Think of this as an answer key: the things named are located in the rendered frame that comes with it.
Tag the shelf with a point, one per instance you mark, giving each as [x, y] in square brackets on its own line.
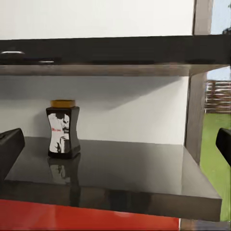
[148, 56]
[133, 177]

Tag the bottle of coffee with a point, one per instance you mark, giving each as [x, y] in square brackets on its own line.
[62, 116]

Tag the fixed window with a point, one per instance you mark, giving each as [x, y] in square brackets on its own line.
[208, 109]

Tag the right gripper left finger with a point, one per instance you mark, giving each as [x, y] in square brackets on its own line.
[12, 142]

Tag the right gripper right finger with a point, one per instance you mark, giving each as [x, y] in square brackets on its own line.
[223, 142]

